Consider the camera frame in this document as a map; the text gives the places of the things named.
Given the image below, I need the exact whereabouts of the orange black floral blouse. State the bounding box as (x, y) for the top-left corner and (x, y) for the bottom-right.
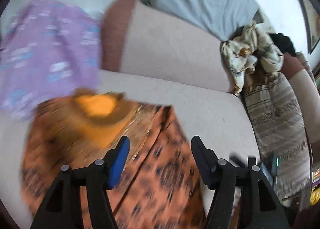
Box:
(21, 89), (206, 228)

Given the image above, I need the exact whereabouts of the striped beige cushion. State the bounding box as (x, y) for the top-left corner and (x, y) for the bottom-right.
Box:
(245, 73), (311, 199)

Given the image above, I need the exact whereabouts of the cream patterned crumpled cloth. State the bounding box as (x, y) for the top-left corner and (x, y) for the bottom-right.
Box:
(220, 20), (284, 96)

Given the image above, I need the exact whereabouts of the pink sofa backrest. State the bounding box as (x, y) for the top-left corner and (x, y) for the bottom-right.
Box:
(101, 0), (234, 93)

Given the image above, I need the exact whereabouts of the purple floral garment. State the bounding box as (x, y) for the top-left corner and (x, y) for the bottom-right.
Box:
(1, 0), (101, 119)

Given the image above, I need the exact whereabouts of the black garment on sofa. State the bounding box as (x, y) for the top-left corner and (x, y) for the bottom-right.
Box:
(269, 33), (297, 57)

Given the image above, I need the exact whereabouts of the grey pillow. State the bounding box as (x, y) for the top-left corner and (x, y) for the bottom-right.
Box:
(149, 0), (259, 41)

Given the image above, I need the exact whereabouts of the large framed painting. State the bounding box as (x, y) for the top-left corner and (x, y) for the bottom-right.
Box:
(299, 0), (319, 54)

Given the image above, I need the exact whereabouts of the black camera box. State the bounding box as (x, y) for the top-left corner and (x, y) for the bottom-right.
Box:
(259, 152), (280, 187)

